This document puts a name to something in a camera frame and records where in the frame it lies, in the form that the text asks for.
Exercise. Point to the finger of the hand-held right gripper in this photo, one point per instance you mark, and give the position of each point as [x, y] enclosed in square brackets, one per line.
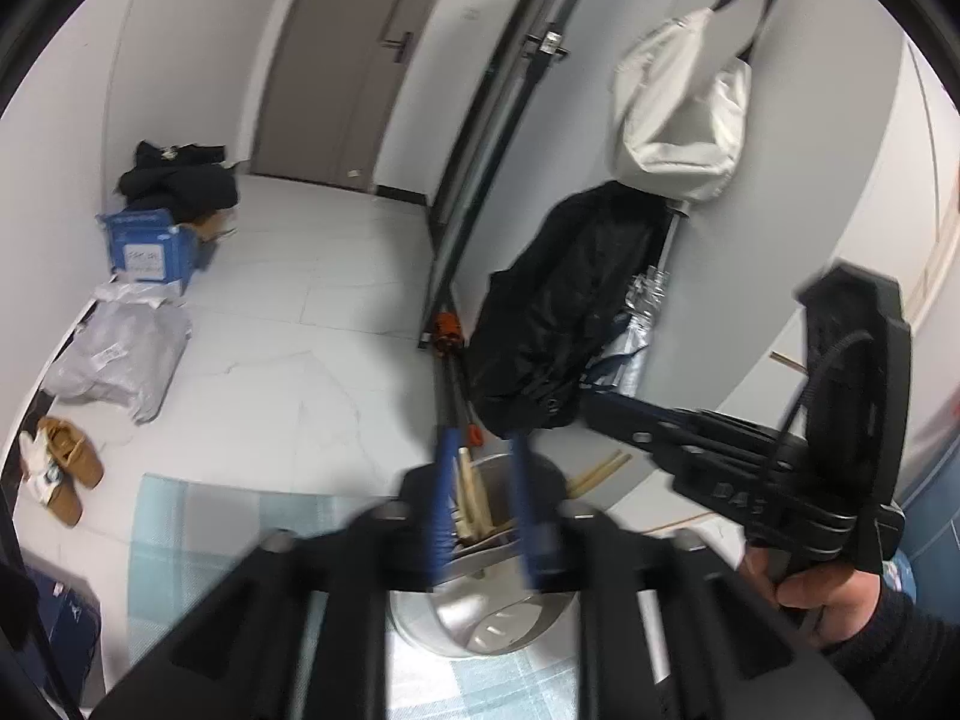
[626, 424]

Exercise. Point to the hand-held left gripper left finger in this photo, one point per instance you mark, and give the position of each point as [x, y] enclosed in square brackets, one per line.
[442, 499]

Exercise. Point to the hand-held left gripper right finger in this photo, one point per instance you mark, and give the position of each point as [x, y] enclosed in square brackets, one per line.
[526, 514]

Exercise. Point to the wooden chopstick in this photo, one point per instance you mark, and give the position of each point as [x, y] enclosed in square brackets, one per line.
[484, 514]
[466, 484]
[604, 477]
[598, 468]

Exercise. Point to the stainless steel cup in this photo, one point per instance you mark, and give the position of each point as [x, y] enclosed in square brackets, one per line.
[487, 626]

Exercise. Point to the person's right forearm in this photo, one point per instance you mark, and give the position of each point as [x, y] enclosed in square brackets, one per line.
[900, 660]

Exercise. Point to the white shoulder bag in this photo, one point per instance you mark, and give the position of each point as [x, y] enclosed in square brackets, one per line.
[675, 112]

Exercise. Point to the person's right hand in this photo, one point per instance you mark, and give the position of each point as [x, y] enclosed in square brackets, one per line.
[825, 596]

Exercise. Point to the silver folded umbrella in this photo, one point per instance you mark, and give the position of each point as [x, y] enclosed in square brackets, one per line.
[630, 349]

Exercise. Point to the black jacket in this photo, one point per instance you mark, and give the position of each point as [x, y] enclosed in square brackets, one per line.
[547, 315]

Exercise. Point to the orange black tool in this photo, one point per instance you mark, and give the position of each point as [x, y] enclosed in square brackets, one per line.
[446, 331]

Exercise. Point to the teal checked tablecloth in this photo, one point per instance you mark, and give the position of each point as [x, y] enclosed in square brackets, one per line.
[180, 540]

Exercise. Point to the grey plastic bag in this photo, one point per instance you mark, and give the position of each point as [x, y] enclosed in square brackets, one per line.
[120, 360]

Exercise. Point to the brown cardboard piece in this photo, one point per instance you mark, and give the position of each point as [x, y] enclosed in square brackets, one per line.
[211, 223]

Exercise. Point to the brown shoe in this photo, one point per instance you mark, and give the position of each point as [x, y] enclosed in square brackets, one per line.
[75, 454]
[64, 502]

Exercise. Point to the white plastic packaging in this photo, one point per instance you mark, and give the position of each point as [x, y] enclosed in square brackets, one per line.
[135, 292]

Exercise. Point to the blue cardboard box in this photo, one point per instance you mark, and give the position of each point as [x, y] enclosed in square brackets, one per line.
[146, 255]

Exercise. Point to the sliding door latch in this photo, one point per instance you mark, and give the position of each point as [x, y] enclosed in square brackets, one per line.
[551, 45]

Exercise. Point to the dark blue shoe box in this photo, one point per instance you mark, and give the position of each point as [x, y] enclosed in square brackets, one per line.
[67, 622]

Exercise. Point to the white cloth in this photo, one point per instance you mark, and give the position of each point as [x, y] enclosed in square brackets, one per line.
[37, 465]

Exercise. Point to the black clothes heap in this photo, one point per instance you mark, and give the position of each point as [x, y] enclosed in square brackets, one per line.
[180, 180]

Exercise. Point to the grey-brown door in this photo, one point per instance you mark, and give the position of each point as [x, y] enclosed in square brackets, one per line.
[337, 52]

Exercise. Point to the black sliding door frame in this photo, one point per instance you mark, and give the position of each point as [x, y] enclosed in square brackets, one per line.
[517, 90]

